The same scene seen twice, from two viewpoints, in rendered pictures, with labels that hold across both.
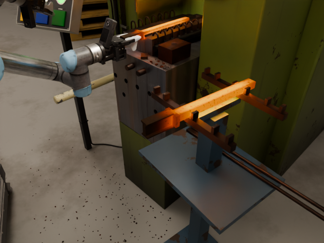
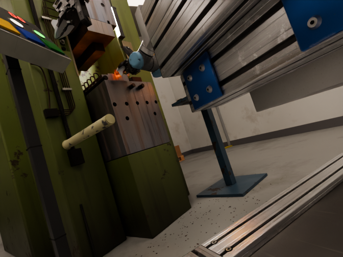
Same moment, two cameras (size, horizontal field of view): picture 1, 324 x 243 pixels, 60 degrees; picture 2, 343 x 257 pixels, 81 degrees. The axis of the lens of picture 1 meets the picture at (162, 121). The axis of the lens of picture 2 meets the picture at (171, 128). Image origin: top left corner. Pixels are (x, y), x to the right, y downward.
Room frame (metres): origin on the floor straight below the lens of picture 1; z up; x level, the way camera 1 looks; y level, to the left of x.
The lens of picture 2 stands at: (1.15, 1.38, 0.45)
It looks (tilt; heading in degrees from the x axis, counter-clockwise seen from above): 4 degrees up; 264
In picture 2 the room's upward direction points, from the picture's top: 18 degrees counter-clockwise
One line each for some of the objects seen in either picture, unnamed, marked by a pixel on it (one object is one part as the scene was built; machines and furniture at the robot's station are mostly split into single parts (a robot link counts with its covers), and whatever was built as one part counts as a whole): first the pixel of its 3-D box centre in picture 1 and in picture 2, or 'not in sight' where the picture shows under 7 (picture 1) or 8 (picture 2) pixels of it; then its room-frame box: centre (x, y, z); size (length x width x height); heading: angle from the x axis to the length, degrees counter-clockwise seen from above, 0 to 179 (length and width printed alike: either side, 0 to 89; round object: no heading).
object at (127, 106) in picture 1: (177, 81); (116, 126); (1.37, -0.08, 0.69); 0.56 x 0.38 x 0.45; 134
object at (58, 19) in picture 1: (59, 18); (52, 47); (1.44, 0.52, 1.01); 0.07 x 0.05 x 0.07; 69
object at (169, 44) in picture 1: (174, 50); (132, 84); (1.17, -0.05, 0.95); 0.12 x 0.09 x 0.07; 134
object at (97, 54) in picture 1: (94, 53); not in sight; (1.06, 0.27, 0.98); 0.08 x 0.05 x 0.08; 44
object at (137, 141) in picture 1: (174, 144); (135, 188); (1.37, -0.08, 0.23); 0.56 x 0.38 x 0.47; 134
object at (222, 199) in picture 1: (207, 166); (201, 96); (0.68, -0.15, 0.74); 0.40 x 0.30 x 0.02; 37
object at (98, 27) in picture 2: not in sight; (86, 44); (1.40, -0.04, 1.32); 0.42 x 0.20 x 0.10; 134
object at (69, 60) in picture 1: (76, 60); not in sight; (1.01, 0.33, 0.98); 0.11 x 0.08 x 0.09; 134
